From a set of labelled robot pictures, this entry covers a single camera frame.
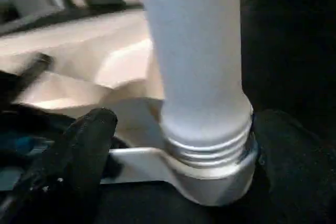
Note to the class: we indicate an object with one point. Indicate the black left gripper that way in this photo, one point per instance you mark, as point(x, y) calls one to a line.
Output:
point(21, 140)

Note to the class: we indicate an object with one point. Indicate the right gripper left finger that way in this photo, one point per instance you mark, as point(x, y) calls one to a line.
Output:
point(68, 166)

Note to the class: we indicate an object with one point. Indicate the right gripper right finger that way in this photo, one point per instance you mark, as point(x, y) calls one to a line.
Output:
point(294, 171)

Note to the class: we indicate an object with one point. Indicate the white plastic table top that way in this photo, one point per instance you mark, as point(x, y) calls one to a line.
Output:
point(105, 61)

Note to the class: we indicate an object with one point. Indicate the white plastic table leg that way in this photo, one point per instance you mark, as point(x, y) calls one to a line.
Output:
point(194, 51)

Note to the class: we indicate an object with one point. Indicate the black work mat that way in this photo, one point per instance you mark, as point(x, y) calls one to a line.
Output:
point(283, 51)

